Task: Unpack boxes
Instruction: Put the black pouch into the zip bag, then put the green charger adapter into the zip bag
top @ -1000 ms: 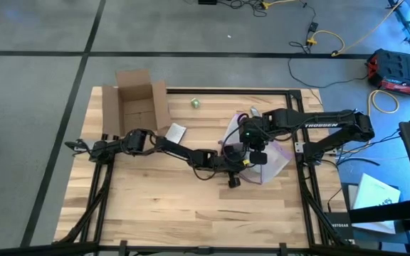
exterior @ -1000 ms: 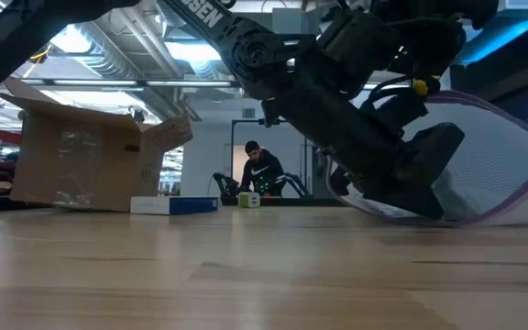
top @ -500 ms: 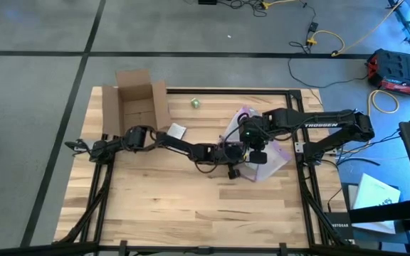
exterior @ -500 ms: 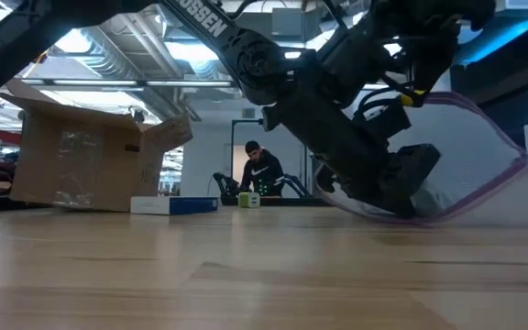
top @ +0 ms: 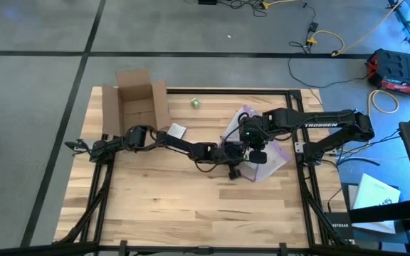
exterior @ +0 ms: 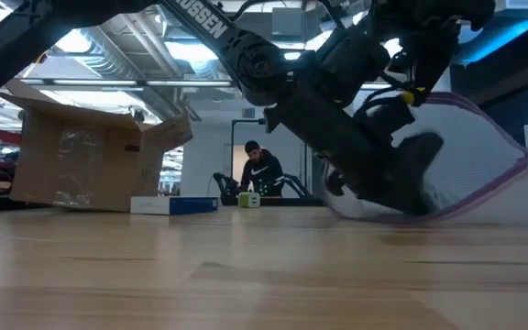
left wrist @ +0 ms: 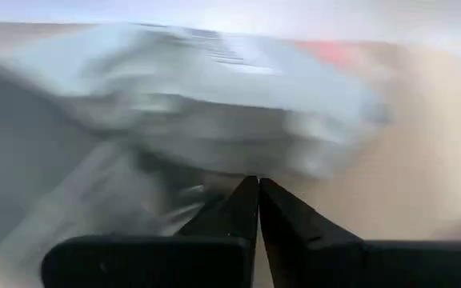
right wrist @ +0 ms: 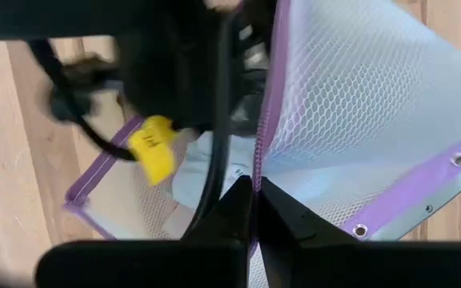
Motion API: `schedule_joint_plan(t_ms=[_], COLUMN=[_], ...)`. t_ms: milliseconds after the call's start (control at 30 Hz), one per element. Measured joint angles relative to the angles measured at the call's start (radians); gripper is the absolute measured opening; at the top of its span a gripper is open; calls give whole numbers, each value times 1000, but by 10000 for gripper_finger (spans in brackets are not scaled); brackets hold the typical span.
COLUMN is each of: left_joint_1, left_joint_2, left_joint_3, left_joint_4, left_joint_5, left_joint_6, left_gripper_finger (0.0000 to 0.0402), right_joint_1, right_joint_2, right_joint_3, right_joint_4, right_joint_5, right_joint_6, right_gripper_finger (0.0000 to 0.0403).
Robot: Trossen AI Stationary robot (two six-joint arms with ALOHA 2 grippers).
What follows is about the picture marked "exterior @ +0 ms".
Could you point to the small green white cube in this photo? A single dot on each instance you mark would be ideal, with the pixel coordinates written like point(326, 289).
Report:
point(249, 200)

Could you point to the black camera gantry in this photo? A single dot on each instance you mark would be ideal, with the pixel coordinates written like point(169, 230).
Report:
point(233, 151)

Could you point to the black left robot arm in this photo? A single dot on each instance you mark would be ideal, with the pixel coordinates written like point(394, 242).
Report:
point(245, 55)

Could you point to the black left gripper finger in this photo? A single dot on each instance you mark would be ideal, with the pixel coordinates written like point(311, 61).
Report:
point(422, 151)

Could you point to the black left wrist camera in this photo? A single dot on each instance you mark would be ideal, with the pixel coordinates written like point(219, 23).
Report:
point(383, 117)

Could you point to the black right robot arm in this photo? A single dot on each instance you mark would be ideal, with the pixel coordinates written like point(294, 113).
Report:
point(438, 11)

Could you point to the brown Sephora cardboard box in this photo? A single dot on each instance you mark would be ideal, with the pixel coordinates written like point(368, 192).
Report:
point(85, 160)

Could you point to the white blue box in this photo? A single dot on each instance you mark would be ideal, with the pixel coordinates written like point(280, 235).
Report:
point(172, 205)

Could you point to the white mesh pouch purple trim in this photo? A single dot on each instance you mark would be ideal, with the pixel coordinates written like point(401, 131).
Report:
point(475, 160)

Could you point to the person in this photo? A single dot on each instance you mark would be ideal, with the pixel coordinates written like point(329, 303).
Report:
point(261, 172)

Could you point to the long ceiling light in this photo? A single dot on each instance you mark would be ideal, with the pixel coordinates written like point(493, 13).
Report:
point(108, 83)

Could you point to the black background robot arm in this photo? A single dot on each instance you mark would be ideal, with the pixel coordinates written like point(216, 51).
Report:
point(297, 185)
point(225, 185)

